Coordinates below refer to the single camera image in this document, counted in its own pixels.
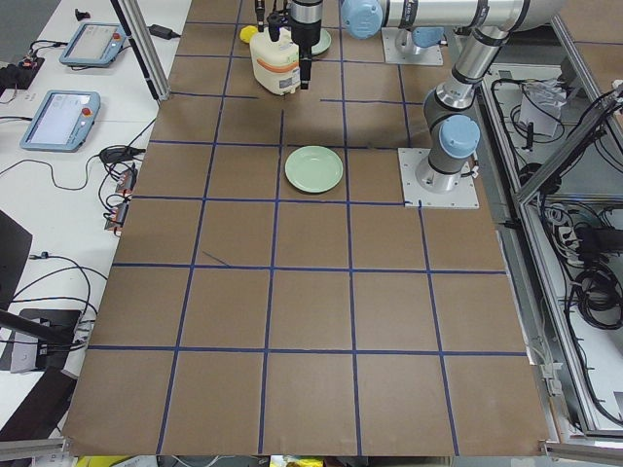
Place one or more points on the teach pendant near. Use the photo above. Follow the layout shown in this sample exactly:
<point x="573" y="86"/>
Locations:
<point x="62" y="122"/>

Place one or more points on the yellow toy bell pepper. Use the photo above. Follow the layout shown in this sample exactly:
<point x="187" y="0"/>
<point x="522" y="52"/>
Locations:
<point x="247" y="33"/>

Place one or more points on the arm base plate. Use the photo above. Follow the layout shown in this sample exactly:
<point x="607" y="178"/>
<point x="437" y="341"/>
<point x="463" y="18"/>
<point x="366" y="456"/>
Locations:
<point x="420" y="46"/>
<point x="424" y="187"/>

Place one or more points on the black power adapter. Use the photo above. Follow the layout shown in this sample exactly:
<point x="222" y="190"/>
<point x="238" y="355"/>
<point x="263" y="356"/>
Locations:
<point x="163" y="32"/>

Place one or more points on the teach pendant far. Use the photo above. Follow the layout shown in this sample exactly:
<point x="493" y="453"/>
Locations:
<point x="94" y="44"/>

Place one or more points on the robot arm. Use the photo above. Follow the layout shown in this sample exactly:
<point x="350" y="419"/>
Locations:
<point x="272" y="21"/>
<point x="455" y="137"/>

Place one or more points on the teach pendant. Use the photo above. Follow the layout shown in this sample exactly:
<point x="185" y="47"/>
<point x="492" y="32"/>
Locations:
<point x="62" y="122"/>
<point x="94" y="44"/>

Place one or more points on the green plate near arm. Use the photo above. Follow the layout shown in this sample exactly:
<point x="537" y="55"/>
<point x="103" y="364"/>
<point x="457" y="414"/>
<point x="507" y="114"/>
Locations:
<point x="314" y="169"/>
<point x="323" y="44"/>

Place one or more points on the white rice cooker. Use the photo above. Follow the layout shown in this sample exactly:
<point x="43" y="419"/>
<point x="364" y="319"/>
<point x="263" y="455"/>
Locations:
<point x="275" y="64"/>

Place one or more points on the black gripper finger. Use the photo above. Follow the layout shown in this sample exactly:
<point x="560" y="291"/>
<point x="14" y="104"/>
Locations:
<point x="305" y="64"/>

